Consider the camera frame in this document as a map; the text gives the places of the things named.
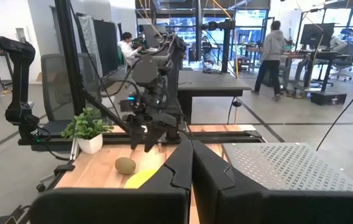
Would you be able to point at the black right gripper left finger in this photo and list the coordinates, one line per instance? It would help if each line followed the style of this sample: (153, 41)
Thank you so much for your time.
(164, 205)

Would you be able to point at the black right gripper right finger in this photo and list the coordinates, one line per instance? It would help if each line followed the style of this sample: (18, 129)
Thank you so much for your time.
(257, 208)

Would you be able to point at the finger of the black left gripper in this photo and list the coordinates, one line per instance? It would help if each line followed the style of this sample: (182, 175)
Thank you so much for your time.
(136, 133)
(153, 135)

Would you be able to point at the yellow toy corn cob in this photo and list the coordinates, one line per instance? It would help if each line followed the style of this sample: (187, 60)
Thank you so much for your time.
(139, 180)

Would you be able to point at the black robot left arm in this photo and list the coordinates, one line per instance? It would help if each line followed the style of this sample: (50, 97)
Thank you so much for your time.
(175, 93)

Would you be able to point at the brown green toy kiwi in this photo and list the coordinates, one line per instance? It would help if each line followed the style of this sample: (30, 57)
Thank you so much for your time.
(125, 165)

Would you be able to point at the green plant in white pot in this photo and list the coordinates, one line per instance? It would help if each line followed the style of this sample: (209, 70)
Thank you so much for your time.
(86, 124)

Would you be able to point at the grey perforated metal stand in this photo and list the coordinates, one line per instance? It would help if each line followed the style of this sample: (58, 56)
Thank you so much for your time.
(288, 165)

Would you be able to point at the black standing desk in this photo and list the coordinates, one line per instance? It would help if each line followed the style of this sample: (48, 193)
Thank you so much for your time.
(207, 82)

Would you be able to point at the person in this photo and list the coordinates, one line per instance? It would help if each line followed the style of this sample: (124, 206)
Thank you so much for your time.
(128, 49)
(271, 46)
(338, 43)

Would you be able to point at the black partition panel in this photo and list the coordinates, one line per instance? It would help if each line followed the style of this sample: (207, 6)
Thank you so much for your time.
(105, 46)

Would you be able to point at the grey mesh office chair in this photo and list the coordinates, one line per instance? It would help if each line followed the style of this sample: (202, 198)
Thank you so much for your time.
(52, 87)

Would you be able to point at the black steel column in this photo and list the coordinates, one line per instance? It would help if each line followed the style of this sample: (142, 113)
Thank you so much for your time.
(226, 46)

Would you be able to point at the black caster wheel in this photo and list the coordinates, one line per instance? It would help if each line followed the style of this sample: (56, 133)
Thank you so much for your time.
(40, 188)

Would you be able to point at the black floor base box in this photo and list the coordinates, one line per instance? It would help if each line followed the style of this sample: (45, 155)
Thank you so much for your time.
(328, 98)

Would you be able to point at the black computer monitor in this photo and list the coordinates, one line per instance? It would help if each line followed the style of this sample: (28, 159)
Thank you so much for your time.
(316, 34)

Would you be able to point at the black foot bracket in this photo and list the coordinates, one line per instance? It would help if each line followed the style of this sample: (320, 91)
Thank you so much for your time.
(64, 169)

